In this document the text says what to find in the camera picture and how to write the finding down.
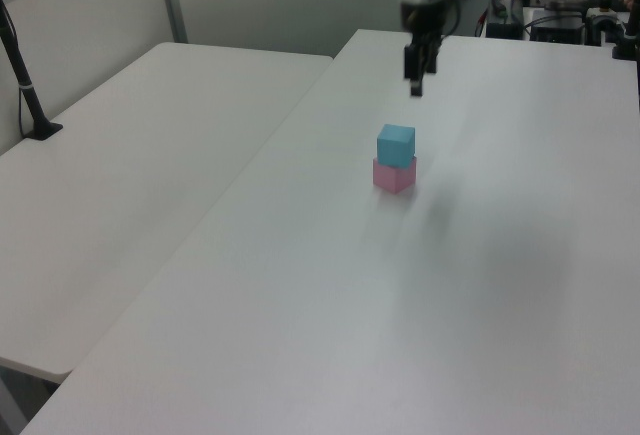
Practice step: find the black camera stand pole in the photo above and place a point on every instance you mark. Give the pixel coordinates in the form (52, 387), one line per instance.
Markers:
(25, 90)

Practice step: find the black electronics box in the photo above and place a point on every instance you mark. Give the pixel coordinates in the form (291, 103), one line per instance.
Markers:
(557, 31)

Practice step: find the small black box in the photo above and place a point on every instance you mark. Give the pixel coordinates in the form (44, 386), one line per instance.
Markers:
(505, 30)

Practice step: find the blue cube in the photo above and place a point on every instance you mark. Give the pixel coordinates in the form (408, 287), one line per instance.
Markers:
(395, 145)

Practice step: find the black clamp stand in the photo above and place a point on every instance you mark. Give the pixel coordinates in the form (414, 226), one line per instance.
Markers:
(626, 47)

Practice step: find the white side table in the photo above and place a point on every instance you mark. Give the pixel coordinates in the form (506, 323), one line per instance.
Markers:
(125, 180)

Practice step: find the pink cube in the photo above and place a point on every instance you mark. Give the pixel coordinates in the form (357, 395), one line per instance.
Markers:
(395, 180)

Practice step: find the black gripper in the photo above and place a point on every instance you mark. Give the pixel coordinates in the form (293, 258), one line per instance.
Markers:
(424, 22)

